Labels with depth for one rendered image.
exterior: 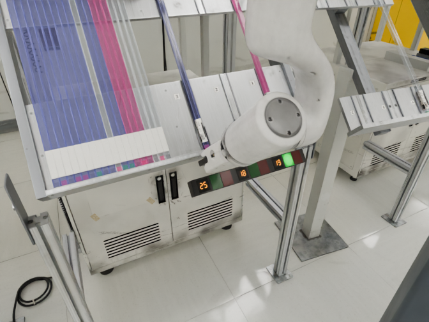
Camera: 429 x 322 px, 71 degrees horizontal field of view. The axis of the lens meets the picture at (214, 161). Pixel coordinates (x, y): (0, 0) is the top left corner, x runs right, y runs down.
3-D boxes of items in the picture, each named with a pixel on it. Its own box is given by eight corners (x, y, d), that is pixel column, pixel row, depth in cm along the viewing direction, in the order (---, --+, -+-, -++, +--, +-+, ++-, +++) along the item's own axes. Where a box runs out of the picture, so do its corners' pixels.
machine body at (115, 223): (242, 229, 149) (250, 115, 115) (94, 285, 124) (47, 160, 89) (191, 162, 198) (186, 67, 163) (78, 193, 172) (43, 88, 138)
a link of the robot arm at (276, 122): (263, 115, 58) (219, 122, 54) (304, 85, 45) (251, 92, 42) (276, 158, 57) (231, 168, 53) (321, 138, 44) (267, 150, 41)
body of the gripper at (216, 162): (223, 170, 55) (205, 179, 65) (270, 156, 59) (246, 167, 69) (210, 131, 56) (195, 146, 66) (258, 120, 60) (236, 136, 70)
